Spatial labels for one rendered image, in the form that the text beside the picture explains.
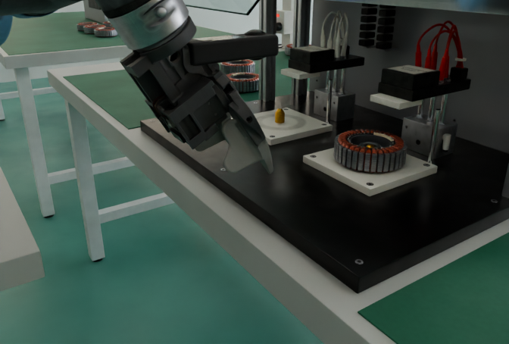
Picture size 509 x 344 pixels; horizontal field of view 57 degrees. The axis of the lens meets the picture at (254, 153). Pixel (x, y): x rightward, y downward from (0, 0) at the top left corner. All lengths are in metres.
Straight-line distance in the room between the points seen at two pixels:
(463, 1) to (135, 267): 1.50
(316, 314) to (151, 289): 1.29
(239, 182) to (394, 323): 0.32
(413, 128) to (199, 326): 1.01
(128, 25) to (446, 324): 0.42
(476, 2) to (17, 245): 0.69
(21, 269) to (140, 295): 1.13
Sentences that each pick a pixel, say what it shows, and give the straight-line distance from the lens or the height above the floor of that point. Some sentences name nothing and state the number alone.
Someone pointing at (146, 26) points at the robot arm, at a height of 1.02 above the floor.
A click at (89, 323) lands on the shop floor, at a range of 1.69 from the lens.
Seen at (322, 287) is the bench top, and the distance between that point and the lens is 0.53.
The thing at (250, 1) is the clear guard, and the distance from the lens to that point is 0.72.
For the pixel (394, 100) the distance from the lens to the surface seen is 0.75.
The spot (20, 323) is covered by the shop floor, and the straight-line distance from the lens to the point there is 1.77.
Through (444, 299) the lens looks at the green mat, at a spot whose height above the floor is 0.75.
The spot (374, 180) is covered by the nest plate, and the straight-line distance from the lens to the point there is 0.70.
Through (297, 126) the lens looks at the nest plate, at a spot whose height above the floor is 0.78.
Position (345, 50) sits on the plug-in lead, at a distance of 0.99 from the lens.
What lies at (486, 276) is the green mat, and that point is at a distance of 0.60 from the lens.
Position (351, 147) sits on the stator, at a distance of 0.72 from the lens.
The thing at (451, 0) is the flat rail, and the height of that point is 1.03.
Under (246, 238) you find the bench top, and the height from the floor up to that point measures 0.75.
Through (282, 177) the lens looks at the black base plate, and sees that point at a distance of 0.72.
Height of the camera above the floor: 1.07
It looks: 22 degrees down
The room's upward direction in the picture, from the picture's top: straight up
